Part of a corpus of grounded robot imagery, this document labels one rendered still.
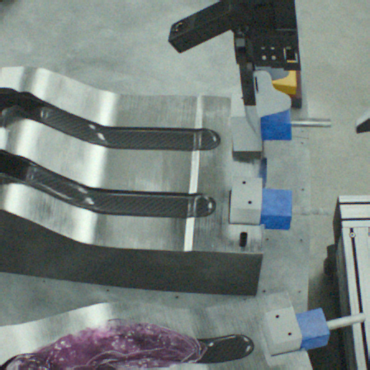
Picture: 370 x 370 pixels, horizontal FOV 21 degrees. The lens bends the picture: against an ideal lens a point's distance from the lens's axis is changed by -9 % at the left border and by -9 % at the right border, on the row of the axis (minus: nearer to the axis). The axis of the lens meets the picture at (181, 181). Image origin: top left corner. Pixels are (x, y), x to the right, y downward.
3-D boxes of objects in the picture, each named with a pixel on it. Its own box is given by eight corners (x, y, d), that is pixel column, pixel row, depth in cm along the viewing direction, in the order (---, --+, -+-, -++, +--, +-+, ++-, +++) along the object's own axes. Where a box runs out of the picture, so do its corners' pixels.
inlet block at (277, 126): (329, 127, 139) (329, 95, 135) (332, 150, 135) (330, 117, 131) (234, 126, 140) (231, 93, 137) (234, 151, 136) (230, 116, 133)
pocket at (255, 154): (265, 149, 143) (267, 130, 141) (264, 179, 140) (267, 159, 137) (231, 146, 143) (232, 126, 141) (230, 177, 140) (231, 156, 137)
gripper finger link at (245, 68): (256, 110, 127) (249, 44, 124) (243, 110, 128) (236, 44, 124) (257, 96, 132) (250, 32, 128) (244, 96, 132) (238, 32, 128)
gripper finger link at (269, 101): (293, 142, 130) (287, 73, 126) (247, 142, 131) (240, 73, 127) (293, 131, 133) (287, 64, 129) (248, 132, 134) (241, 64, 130)
